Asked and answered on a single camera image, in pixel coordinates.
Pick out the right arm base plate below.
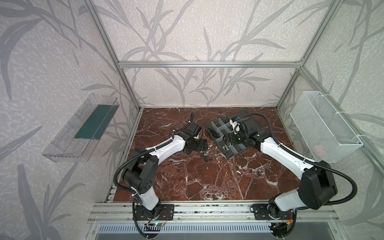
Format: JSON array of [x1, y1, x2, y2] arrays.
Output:
[[250, 204, 293, 221]]

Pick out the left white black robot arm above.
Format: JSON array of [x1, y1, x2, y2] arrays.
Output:
[[113, 112, 208, 219]]

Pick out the aluminium frame crossbar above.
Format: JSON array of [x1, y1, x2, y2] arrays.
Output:
[[118, 61, 302, 69]]

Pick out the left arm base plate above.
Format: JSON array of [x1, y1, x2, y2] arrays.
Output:
[[133, 204, 175, 221]]

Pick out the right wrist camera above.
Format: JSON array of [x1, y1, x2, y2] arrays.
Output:
[[230, 118, 241, 134]]

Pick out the aluminium front rail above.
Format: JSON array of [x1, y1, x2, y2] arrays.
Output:
[[86, 200, 340, 224]]

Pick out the black screws in box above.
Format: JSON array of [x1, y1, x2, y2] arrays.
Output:
[[209, 128, 220, 139]]

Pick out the clear plastic wall tray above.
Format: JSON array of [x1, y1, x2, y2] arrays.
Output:
[[42, 93, 120, 163]]

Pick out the white wire mesh basket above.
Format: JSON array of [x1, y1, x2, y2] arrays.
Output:
[[291, 91, 364, 163]]

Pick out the pile of screws and nuts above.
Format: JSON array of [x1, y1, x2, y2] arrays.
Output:
[[200, 152, 213, 163]]

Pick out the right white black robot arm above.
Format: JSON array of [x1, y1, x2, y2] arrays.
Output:
[[226, 113, 358, 214]]

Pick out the grey plastic organizer box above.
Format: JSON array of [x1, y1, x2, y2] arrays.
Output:
[[204, 109, 271, 161]]

